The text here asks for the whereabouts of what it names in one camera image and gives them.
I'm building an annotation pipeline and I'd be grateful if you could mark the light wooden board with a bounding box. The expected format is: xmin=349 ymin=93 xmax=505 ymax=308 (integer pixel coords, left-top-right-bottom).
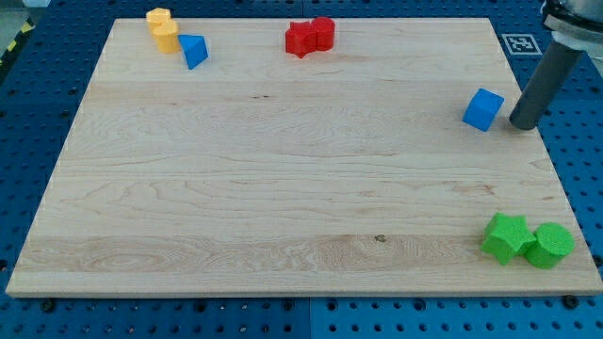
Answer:
xmin=7 ymin=18 xmax=602 ymax=298

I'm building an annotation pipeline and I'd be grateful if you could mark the red cylinder block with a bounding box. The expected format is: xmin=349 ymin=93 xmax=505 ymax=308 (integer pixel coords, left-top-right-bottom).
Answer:
xmin=311 ymin=17 xmax=335 ymax=51

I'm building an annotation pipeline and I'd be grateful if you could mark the yellow hexagonal block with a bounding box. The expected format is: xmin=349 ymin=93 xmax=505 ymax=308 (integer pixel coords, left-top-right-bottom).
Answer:
xmin=145 ymin=8 xmax=171 ymax=32

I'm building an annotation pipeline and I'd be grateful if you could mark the green cylinder block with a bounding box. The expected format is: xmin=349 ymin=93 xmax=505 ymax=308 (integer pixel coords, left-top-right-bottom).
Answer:
xmin=524 ymin=222 xmax=576 ymax=269

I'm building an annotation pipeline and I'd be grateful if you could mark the blue triangular prism block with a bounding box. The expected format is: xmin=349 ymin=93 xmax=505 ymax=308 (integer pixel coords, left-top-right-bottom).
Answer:
xmin=178 ymin=35 xmax=209 ymax=70

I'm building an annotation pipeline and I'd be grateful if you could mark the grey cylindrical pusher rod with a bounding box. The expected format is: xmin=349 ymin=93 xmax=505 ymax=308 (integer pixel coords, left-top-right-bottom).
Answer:
xmin=509 ymin=40 xmax=582 ymax=130

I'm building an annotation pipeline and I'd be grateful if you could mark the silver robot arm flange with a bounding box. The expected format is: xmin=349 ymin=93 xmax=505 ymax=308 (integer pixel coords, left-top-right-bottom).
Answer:
xmin=540 ymin=0 xmax=602 ymax=51

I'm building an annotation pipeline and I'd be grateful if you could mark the yellow cylinder block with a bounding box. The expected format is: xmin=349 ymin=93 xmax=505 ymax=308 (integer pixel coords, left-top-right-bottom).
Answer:
xmin=152 ymin=20 xmax=181 ymax=54

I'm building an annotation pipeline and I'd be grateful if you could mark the green star block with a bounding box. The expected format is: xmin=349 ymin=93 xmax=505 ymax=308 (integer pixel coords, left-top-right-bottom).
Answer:
xmin=481 ymin=212 xmax=536 ymax=266

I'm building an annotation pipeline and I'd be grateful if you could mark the yellow black hazard tape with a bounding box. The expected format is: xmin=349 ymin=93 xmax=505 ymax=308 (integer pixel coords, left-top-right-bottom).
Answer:
xmin=1 ymin=17 xmax=36 ymax=69

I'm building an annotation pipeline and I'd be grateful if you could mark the blue cube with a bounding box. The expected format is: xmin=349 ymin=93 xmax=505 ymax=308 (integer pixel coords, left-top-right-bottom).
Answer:
xmin=463 ymin=89 xmax=504 ymax=132

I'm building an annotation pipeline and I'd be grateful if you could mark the black white fiducial marker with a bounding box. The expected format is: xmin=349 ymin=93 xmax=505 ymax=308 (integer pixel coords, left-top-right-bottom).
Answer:
xmin=501 ymin=33 xmax=542 ymax=56

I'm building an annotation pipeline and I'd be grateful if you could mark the red star block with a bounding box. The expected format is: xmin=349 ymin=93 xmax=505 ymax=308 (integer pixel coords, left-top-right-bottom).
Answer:
xmin=285 ymin=21 xmax=316 ymax=58

